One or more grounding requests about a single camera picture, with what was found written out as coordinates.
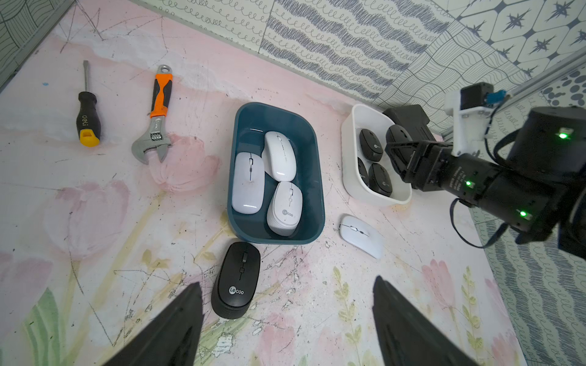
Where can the white mouse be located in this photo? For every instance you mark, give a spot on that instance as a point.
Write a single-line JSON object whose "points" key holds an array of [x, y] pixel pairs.
{"points": [[285, 209], [248, 183], [279, 157], [361, 235]]}

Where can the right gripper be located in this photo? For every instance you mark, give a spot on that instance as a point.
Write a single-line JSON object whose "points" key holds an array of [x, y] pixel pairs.
{"points": [[431, 167]]}

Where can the black yellow screwdriver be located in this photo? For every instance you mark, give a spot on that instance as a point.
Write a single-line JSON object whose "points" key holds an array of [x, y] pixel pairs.
{"points": [[89, 128]]}

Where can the black mouse top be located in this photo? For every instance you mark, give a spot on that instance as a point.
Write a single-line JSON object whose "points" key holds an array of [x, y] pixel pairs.
{"points": [[398, 149]]}

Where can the white storage box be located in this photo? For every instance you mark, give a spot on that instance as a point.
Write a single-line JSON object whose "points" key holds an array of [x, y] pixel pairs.
{"points": [[368, 173]]}

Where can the black plastic tool case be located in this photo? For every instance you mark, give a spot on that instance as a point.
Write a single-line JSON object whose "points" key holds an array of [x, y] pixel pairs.
{"points": [[413, 119]]}

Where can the orange adjustable wrench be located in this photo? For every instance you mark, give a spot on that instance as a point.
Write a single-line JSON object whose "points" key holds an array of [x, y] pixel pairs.
{"points": [[156, 137]]}

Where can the black mouse bottom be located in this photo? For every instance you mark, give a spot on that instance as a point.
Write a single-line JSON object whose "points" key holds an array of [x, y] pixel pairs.
{"points": [[363, 172]]}

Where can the white mouse bottom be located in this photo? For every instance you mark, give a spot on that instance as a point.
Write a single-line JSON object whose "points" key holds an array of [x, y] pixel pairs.
{"points": [[279, 157]]}

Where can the black mouse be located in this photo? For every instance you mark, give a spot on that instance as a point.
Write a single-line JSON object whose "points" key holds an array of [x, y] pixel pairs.
{"points": [[370, 146], [398, 149], [363, 172], [379, 180], [237, 280]]}

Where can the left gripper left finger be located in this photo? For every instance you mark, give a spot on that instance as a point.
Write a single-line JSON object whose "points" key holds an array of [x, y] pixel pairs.
{"points": [[171, 338]]}

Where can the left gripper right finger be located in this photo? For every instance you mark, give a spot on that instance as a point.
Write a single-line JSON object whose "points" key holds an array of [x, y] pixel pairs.
{"points": [[406, 336]]}

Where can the teal storage box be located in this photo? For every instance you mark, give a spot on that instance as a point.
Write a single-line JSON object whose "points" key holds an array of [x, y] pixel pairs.
{"points": [[253, 120]]}

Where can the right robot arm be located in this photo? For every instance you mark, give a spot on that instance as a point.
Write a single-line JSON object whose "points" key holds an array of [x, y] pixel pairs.
{"points": [[535, 186]]}

